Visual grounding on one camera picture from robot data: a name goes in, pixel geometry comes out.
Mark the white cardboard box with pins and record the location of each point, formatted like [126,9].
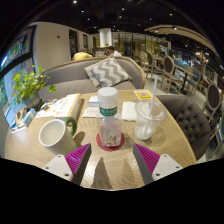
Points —
[71,106]

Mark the green potted plant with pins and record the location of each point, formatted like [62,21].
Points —
[28,85]

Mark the white drinking straw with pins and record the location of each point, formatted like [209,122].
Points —
[154,90]

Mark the clear plastic lidded cup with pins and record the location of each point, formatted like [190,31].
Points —
[146,123]

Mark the group of ceiling lights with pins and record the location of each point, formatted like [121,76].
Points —
[123,9]

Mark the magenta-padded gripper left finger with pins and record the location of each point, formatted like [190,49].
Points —
[76,160]

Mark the white paper napkin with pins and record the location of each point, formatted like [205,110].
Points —
[129,111]

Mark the grey tufted armchair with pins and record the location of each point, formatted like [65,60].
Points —
[190,123]

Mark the flat round red coaster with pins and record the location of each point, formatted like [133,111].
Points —
[100,145]

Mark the small blue white tissue pack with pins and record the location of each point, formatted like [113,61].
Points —
[93,101]

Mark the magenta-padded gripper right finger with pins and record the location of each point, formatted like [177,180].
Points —
[150,160]

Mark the small light blue box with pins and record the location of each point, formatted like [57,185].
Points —
[30,117]

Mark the clear plastic water bottle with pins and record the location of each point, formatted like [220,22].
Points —
[109,126]

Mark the person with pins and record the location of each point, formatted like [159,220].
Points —
[114,52]
[81,56]

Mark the small wooden holder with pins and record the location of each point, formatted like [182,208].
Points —
[20,116]

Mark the grey white chevron cushion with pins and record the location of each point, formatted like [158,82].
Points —
[107,71]

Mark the yellow square table sticker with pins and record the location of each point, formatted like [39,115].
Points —
[143,94]

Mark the window with printed posters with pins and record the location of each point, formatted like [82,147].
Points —
[15,53]

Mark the grey curved sofa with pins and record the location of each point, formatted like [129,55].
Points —
[66,76]

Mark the group of wooden dining chairs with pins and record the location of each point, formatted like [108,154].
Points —
[170,70]

